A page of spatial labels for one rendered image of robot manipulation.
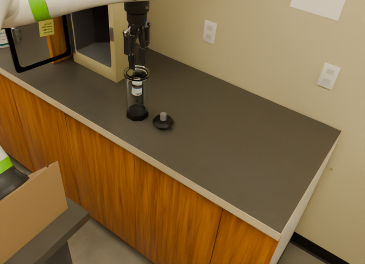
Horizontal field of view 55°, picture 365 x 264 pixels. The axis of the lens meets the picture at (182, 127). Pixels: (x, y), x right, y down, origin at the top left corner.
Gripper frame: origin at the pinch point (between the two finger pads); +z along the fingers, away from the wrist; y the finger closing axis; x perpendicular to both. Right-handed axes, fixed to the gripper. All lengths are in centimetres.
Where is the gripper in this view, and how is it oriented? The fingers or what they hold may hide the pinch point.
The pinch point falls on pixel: (137, 59)
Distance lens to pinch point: 147.1
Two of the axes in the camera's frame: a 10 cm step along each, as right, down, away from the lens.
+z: -0.8, 7.7, 6.4
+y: -5.9, 4.8, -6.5
